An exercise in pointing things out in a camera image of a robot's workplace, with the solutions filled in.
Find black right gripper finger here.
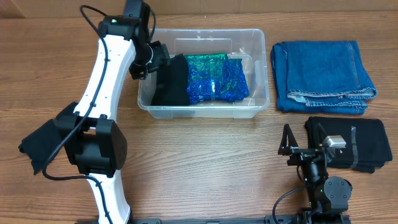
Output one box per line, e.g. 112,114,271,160
277,124,299,156
315,123,327,147

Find large black cloth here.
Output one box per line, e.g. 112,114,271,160
305,116,392,174

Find blue denim jeans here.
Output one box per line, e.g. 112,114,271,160
271,40,377,114

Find green blue sequin cloth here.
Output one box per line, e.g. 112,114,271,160
185,53,249,104

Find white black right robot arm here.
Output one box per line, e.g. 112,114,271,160
272,124,353,224

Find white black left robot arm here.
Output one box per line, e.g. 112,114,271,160
50,0,170,223

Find clear plastic storage bin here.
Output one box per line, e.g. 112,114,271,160
137,29,270,119

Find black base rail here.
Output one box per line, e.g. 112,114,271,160
74,213,352,224

